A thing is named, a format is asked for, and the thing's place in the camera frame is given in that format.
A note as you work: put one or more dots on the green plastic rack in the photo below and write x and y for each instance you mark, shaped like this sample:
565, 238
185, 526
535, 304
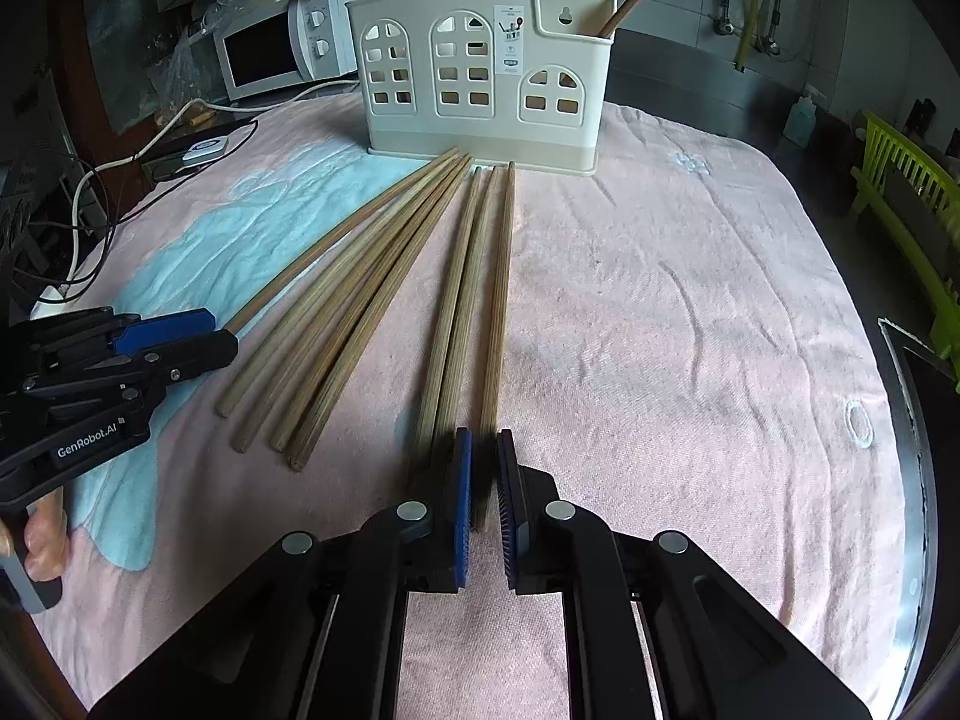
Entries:
911, 195

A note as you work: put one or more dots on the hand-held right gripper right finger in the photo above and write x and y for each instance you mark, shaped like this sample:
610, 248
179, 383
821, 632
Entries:
507, 517

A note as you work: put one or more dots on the small black object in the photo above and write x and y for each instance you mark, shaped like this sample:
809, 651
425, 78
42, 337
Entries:
922, 118

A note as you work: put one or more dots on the white power strip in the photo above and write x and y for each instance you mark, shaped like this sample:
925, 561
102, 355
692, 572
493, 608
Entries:
56, 300

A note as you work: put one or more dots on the pink towel with blue pattern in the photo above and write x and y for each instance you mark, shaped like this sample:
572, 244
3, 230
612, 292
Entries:
675, 360

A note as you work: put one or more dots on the metal tray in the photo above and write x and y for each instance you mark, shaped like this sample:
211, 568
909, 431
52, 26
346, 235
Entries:
919, 465

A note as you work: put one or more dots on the bundle of wooden chopsticks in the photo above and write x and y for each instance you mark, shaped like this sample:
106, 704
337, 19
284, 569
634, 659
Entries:
244, 439

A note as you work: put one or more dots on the white microwave oven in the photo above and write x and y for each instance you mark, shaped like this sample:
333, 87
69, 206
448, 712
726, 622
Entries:
255, 56

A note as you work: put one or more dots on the clear plastic bag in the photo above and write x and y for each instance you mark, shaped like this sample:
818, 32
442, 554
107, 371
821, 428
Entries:
180, 60

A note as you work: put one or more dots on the small white square device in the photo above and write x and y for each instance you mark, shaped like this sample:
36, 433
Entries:
206, 150

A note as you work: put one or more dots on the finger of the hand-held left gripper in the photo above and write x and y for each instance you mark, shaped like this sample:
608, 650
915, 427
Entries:
195, 360
172, 326

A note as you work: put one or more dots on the person's left hand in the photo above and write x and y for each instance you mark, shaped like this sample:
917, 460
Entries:
45, 540

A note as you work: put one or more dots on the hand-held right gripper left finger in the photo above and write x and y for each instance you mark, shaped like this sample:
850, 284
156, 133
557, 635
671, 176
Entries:
461, 510

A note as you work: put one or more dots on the cream plastic chopstick holder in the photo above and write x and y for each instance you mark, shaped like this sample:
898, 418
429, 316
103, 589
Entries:
480, 135

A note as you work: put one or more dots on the pale blue bottle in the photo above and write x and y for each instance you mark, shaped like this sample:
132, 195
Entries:
801, 120

